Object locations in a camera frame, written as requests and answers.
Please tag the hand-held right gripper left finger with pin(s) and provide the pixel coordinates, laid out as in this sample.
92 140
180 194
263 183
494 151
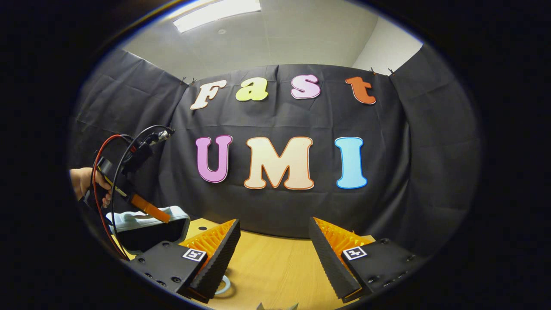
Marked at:
219 262

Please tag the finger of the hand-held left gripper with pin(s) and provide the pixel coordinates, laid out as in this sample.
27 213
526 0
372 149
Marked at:
148 208

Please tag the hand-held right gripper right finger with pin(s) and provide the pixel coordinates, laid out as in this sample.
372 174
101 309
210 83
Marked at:
329 262

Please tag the light blue suitcase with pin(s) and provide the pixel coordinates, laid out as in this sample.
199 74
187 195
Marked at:
137 220

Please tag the black backdrop cloth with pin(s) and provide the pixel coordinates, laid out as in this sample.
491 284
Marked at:
280 120

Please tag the ceiling light panel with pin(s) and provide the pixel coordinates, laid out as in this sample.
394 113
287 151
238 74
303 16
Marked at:
215 15

